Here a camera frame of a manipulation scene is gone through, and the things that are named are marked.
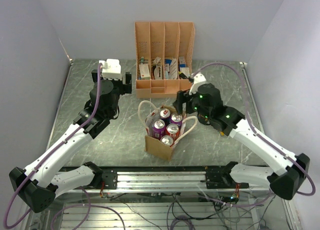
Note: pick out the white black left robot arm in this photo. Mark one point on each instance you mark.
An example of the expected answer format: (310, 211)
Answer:
(40, 182)

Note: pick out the red cola can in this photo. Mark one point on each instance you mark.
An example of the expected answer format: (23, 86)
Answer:
(172, 130)

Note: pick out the white blue packet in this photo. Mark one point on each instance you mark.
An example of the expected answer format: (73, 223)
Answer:
(171, 69)

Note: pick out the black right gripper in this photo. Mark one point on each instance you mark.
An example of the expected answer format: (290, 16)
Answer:
(182, 96)

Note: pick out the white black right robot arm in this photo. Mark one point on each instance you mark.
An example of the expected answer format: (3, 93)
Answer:
(285, 171)

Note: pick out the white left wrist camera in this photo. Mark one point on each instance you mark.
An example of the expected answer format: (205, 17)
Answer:
(111, 69)

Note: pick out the white box black item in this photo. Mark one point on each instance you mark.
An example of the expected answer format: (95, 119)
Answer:
(183, 67)

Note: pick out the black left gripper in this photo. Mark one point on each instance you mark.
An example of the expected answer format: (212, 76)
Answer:
(125, 88)

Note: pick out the aluminium frame rail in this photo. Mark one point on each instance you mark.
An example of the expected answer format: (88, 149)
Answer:
(166, 179)

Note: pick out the orange plastic file organizer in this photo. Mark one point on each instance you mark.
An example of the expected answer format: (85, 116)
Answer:
(167, 40)

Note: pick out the purple soda can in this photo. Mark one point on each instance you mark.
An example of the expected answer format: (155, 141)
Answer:
(159, 129)
(176, 119)

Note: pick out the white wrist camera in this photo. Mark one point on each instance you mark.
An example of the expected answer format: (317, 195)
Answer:
(198, 80)
(111, 69)

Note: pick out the silver top red can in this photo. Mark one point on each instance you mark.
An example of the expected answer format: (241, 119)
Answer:
(167, 140)

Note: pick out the brown canvas bag white handles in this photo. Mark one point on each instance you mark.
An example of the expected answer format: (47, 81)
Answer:
(154, 146)

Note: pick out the black yellow beverage can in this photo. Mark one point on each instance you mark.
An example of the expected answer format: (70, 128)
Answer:
(165, 115)

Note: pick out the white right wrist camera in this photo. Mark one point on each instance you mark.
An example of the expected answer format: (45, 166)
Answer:
(198, 80)

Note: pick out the white red box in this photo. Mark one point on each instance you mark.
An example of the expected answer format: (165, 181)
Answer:
(144, 72)

